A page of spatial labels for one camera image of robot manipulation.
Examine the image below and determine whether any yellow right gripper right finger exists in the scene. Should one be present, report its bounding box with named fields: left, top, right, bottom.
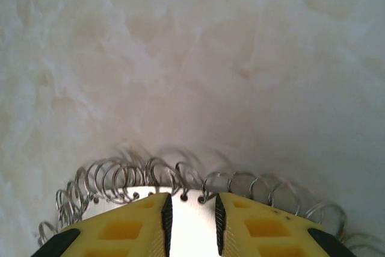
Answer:
left=214, top=192, right=357, bottom=257

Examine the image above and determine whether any steel oval keyring plate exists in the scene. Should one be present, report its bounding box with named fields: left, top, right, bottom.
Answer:
left=81, top=185, right=219, bottom=257

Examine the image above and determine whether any small steel split ring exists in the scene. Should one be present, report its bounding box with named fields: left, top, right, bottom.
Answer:
left=201, top=171, right=230, bottom=204
left=144, top=156, right=173, bottom=190
left=170, top=160, right=200, bottom=200
left=303, top=202, right=347, bottom=240
left=55, top=189, right=78, bottom=223
left=249, top=175, right=279, bottom=206
left=120, top=163, right=147, bottom=190
left=85, top=160, right=112, bottom=202
left=70, top=168, right=93, bottom=206
left=270, top=178, right=302, bottom=216
left=228, top=172, right=256, bottom=197
left=102, top=159, right=133, bottom=203
left=38, top=220, right=60, bottom=244

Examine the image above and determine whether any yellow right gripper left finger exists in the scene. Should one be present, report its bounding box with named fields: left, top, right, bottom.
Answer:
left=32, top=192, right=174, bottom=257

